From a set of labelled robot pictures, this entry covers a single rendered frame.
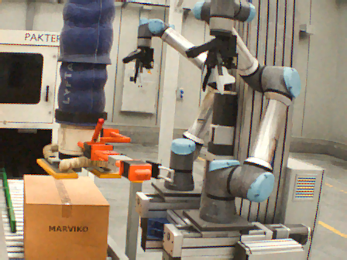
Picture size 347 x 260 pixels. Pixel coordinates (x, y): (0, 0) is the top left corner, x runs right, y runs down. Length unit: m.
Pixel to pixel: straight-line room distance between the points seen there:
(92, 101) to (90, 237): 0.68
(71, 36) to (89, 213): 0.83
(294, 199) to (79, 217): 1.00
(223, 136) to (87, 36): 0.71
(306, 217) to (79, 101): 1.14
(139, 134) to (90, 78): 9.30
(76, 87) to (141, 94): 9.07
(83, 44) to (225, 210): 0.87
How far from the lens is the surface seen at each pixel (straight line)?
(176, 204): 2.20
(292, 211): 2.08
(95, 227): 2.19
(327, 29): 13.80
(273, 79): 1.74
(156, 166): 1.46
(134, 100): 10.90
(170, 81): 5.20
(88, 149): 1.73
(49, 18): 10.97
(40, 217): 2.15
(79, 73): 1.88
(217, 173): 1.71
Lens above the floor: 1.54
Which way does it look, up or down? 10 degrees down
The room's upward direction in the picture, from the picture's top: 5 degrees clockwise
